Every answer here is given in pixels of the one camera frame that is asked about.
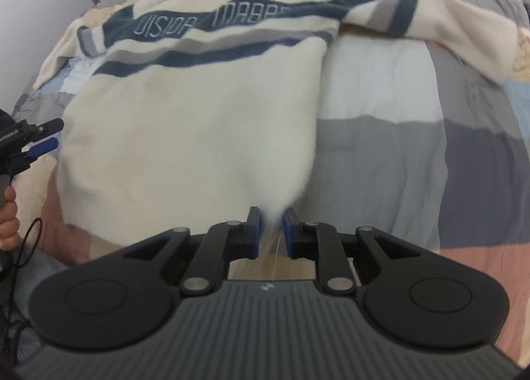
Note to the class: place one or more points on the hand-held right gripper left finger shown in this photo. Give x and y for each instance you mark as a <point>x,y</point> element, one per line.
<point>256,235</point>

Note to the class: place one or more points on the person's blue-grey trousers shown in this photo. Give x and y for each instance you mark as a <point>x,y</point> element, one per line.
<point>41,266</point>

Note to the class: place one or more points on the person's left hand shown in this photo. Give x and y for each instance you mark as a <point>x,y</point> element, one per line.
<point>8,218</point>

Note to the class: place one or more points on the patchwork quilt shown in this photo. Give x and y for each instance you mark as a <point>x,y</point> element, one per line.
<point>393,148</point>

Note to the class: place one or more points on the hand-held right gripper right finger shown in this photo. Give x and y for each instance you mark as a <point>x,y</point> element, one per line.
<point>287,235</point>

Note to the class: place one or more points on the cream sweater with navy stripes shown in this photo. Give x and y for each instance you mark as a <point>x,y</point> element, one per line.
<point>198,135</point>

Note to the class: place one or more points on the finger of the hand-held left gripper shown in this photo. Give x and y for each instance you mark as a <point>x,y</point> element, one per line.
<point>49,126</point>
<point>43,147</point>

